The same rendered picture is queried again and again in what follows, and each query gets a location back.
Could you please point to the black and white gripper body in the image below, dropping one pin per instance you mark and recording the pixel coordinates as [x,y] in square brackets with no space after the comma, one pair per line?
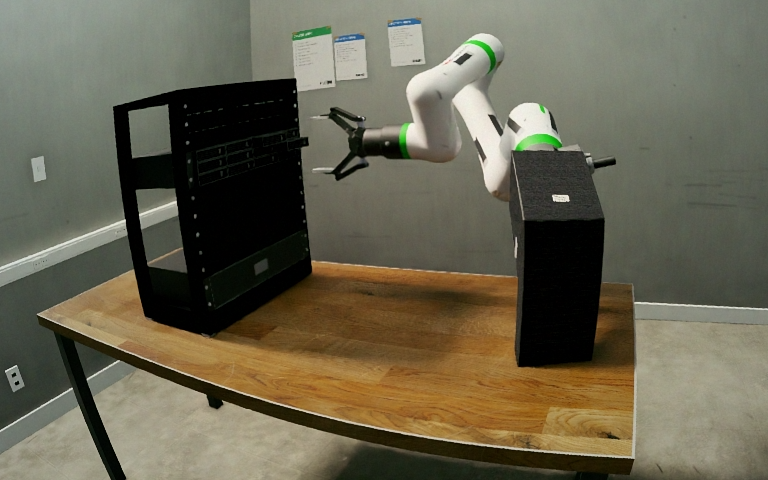
[371,142]

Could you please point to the black server rack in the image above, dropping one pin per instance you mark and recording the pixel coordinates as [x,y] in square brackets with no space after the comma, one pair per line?
[245,237]

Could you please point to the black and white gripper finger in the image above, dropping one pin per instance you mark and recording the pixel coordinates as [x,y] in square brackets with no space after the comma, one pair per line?
[342,123]
[337,171]

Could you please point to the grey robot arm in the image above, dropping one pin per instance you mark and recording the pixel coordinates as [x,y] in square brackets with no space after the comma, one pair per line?
[434,135]

